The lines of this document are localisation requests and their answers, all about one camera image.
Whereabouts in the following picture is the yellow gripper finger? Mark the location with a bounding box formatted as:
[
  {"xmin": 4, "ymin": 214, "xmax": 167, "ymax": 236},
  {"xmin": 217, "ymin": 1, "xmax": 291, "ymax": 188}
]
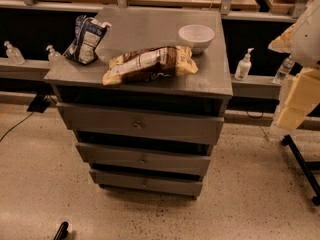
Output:
[
  {"xmin": 268, "ymin": 24, "xmax": 294, "ymax": 53},
  {"xmin": 276, "ymin": 68, "xmax": 320, "ymax": 131}
]

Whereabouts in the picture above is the grey bottom drawer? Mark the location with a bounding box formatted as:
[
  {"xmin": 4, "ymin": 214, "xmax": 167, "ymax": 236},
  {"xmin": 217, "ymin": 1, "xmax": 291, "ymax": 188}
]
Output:
[{"xmin": 90, "ymin": 169, "xmax": 202, "ymax": 197}]

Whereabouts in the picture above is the grey drawer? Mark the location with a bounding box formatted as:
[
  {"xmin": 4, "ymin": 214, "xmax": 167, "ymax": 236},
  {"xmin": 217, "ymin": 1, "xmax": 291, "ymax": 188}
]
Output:
[
  {"xmin": 57, "ymin": 103, "xmax": 224, "ymax": 145},
  {"xmin": 90, "ymin": 169, "xmax": 202, "ymax": 197},
  {"xmin": 76, "ymin": 142, "xmax": 210, "ymax": 176}
]

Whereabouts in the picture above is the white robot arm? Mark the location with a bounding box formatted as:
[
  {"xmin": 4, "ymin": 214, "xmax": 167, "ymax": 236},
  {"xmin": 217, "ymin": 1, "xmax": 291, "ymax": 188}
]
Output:
[{"xmin": 268, "ymin": 0, "xmax": 320, "ymax": 131}]

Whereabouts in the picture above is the grey top drawer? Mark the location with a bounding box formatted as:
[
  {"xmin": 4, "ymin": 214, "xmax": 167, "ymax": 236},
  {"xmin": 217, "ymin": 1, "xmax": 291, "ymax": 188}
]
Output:
[{"xmin": 57, "ymin": 103, "xmax": 224, "ymax": 145}]

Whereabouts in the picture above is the grey drawer cabinet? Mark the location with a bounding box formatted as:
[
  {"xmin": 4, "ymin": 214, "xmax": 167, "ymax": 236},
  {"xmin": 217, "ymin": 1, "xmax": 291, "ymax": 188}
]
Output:
[{"xmin": 45, "ymin": 7, "xmax": 233, "ymax": 183}]

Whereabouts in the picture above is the grey middle drawer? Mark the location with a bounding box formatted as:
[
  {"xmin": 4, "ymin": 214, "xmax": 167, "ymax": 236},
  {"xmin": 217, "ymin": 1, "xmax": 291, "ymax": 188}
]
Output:
[{"xmin": 76, "ymin": 142, "xmax": 210, "ymax": 176}]

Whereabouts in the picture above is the clear water bottle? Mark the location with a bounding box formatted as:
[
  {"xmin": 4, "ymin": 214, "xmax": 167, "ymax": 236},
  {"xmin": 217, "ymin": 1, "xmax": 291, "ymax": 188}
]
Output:
[{"xmin": 272, "ymin": 56, "xmax": 295, "ymax": 84}]

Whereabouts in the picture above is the white pump bottle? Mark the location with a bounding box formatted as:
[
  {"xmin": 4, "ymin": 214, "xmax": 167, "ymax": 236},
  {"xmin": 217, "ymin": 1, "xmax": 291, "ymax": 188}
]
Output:
[{"xmin": 234, "ymin": 48, "xmax": 253, "ymax": 81}]

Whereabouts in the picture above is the black stand leg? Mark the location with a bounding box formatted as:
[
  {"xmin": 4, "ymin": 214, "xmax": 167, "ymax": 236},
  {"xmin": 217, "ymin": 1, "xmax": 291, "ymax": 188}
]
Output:
[{"xmin": 281, "ymin": 135, "xmax": 320, "ymax": 206}]

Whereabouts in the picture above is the white bowl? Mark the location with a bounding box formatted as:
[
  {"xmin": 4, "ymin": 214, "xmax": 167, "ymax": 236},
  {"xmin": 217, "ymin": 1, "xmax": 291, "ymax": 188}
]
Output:
[{"xmin": 178, "ymin": 24, "xmax": 215, "ymax": 54}]

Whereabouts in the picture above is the brown yellow chip bag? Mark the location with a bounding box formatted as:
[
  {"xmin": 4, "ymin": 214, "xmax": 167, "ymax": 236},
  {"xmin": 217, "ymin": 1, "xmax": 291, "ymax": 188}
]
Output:
[{"xmin": 102, "ymin": 46, "xmax": 198, "ymax": 85}]

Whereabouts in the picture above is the blue white snack bag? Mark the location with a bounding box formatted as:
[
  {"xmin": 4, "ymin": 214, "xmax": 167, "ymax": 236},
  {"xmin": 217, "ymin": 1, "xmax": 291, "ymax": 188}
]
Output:
[{"xmin": 64, "ymin": 15, "xmax": 112, "ymax": 65}]

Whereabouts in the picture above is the clear sanitizer bottle near cabinet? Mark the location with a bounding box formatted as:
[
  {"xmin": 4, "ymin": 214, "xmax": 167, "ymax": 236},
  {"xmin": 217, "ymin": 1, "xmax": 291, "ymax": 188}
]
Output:
[{"xmin": 46, "ymin": 45, "xmax": 61, "ymax": 64}]

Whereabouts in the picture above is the black floor box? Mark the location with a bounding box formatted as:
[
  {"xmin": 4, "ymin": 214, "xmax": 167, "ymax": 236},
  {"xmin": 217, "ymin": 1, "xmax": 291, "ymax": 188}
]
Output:
[{"xmin": 27, "ymin": 94, "xmax": 50, "ymax": 113}]

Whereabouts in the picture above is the clear sanitizer bottle far left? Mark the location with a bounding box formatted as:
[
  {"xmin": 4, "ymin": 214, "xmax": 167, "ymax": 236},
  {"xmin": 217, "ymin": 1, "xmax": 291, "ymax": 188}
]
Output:
[{"xmin": 4, "ymin": 41, "xmax": 25, "ymax": 65}]

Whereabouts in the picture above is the black object bottom edge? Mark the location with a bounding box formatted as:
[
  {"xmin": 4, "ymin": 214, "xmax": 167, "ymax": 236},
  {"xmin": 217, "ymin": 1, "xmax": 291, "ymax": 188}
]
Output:
[{"xmin": 53, "ymin": 221, "xmax": 69, "ymax": 240}]

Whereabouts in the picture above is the black floor cable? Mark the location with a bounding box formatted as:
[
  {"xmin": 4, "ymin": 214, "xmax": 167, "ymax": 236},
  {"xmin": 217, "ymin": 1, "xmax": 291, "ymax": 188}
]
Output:
[{"xmin": 0, "ymin": 112, "xmax": 34, "ymax": 143}]

